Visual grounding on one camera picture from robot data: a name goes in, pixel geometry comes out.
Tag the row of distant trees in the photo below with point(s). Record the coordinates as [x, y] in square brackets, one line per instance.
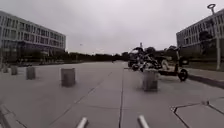
[96, 57]

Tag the group of parked scooters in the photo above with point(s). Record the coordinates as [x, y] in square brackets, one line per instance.
[143, 60]

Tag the grey concrete slab pavement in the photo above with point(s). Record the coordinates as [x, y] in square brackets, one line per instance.
[110, 100]

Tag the grey concrete bollard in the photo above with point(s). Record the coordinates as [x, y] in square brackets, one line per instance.
[30, 72]
[14, 70]
[5, 69]
[150, 80]
[68, 77]

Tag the robot's own part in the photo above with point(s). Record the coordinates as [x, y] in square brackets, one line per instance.
[82, 122]
[143, 121]

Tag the black kick scooter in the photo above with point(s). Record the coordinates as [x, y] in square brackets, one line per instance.
[178, 68]

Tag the grey office building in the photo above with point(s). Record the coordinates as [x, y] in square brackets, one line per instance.
[200, 35]
[26, 38]

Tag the grass strip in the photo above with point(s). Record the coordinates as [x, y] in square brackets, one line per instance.
[205, 64]

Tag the tree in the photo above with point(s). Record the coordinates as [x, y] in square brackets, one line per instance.
[205, 41]

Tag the dark kerb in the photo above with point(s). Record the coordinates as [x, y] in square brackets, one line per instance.
[206, 81]

